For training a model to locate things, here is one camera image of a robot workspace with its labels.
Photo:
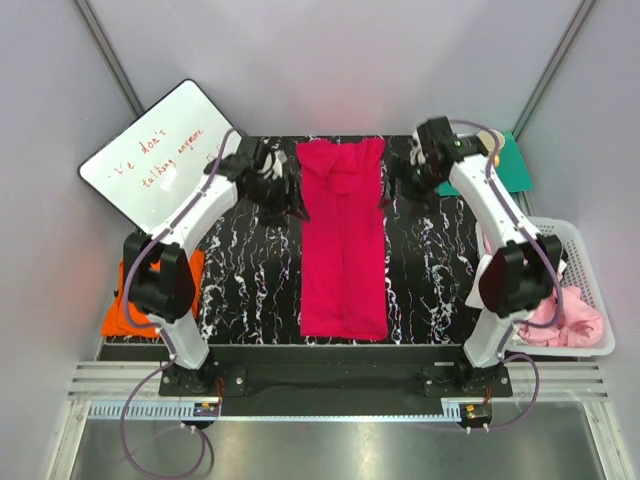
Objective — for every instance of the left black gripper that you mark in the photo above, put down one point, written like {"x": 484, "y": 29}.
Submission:
{"x": 286, "y": 204}

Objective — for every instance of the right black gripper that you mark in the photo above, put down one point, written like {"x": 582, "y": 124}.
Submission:
{"x": 399, "y": 171}

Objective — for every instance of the magenta t shirt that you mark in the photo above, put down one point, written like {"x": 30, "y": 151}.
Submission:
{"x": 343, "y": 293}

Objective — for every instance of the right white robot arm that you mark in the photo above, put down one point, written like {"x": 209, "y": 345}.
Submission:
{"x": 472, "y": 173}

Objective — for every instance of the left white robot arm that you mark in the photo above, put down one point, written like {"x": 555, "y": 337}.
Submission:
{"x": 158, "y": 288}

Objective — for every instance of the yellow mug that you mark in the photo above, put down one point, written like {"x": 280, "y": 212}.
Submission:
{"x": 493, "y": 140}

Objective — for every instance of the green cutting mat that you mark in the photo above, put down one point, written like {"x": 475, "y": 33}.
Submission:
{"x": 512, "y": 170}

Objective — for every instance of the white board with red writing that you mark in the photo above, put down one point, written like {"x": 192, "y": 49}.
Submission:
{"x": 153, "y": 166}

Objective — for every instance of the white t shirt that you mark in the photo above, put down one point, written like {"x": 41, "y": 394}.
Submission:
{"x": 474, "y": 299}

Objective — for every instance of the white plastic laundry basket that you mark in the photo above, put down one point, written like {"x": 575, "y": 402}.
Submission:
{"x": 578, "y": 272}

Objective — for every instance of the orange folded t shirt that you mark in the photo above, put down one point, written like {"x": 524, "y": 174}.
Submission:
{"x": 115, "y": 323}

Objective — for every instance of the pink t shirt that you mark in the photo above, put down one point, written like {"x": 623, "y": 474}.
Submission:
{"x": 570, "y": 320}

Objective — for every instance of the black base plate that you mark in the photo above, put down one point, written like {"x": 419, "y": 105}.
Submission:
{"x": 434, "y": 371}

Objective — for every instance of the aluminium rail frame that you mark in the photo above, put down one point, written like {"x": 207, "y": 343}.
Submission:
{"x": 115, "y": 390}

